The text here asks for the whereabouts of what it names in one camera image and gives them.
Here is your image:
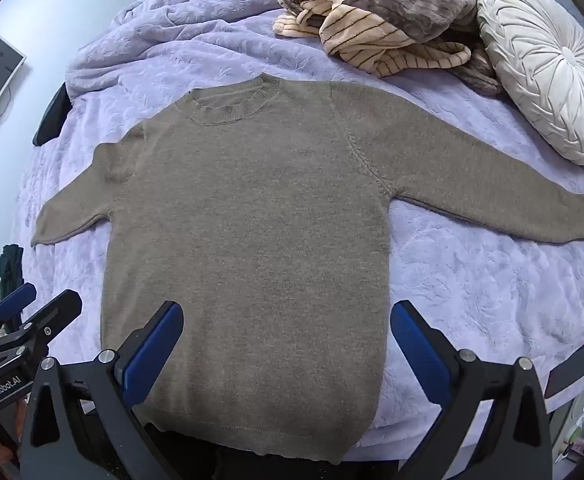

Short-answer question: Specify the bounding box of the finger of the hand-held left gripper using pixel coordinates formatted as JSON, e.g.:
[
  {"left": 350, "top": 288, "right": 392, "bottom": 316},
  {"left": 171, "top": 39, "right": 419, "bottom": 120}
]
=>
[
  {"left": 0, "top": 282, "right": 37, "bottom": 347},
  {"left": 0, "top": 289, "right": 83, "bottom": 377}
]

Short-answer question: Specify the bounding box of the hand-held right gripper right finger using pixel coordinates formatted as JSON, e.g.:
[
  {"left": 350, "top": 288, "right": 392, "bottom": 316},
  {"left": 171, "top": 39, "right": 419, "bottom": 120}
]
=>
[{"left": 389, "top": 300, "right": 555, "bottom": 480}]

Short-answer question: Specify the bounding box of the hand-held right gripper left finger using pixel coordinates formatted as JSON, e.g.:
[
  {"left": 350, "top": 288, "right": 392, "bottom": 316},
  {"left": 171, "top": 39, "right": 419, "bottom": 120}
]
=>
[{"left": 19, "top": 300, "right": 185, "bottom": 480}]

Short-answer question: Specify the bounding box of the brown knit sweater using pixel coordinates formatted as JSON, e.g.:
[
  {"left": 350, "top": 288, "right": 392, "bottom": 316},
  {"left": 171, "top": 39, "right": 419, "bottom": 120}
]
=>
[{"left": 30, "top": 74, "right": 584, "bottom": 465}]

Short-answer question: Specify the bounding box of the dark green cloth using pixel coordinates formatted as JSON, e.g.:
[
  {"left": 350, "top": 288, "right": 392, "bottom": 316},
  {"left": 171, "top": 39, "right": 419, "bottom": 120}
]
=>
[{"left": 0, "top": 244, "right": 25, "bottom": 306}]

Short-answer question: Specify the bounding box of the lavender plush blanket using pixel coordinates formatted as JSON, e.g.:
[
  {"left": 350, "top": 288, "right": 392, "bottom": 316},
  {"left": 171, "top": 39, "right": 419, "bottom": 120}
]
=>
[{"left": 9, "top": 0, "right": 584, "bottom": 451}]

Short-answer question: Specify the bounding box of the black flat device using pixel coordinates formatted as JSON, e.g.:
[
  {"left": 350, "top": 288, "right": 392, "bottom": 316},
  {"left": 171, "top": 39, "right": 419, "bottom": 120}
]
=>
[{"left": 544, "top": 337, "right": 584, "bottom": 398}]

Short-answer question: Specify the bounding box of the white round pleated pillow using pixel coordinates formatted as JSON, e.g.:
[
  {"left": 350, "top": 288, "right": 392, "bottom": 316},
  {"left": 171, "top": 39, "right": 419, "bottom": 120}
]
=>
[{"left": 477, "top": 0, "right": 584, "bottom": 168}]

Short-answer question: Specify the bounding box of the beige striped cloth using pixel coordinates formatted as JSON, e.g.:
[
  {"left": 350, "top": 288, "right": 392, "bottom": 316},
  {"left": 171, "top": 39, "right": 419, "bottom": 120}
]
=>
[{"left": 273, "top": 0, "right": 473, "bottom": 78}]

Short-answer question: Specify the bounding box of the grey-brown plush cloth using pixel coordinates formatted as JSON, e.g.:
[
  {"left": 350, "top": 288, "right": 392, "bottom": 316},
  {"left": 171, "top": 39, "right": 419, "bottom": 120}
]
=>
[{"left": 278, "top": 0, "right": 504, "bottom": 97}]

